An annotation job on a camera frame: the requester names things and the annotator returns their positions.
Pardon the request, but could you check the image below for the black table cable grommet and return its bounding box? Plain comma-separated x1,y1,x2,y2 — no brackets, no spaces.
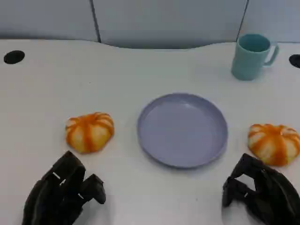
288,54,300,69
3,50,25,65

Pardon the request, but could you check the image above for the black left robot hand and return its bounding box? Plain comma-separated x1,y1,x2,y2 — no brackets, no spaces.
22,150,106,225

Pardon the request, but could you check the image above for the lilac plate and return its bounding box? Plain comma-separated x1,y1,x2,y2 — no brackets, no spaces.
136,93,229,169

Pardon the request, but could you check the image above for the orange white toy bread roll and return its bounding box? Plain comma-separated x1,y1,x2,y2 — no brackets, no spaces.
247,123,300,167
65,112,115,154

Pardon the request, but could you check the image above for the grey partition panel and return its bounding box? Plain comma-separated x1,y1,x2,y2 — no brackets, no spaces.
0,0,99,42
239,0,300,43
90,0,249,50

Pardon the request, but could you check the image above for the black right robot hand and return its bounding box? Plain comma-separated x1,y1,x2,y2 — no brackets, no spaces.
222,153,300,225

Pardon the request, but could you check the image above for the pale green mug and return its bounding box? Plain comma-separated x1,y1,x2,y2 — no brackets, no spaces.
231,33,279,81

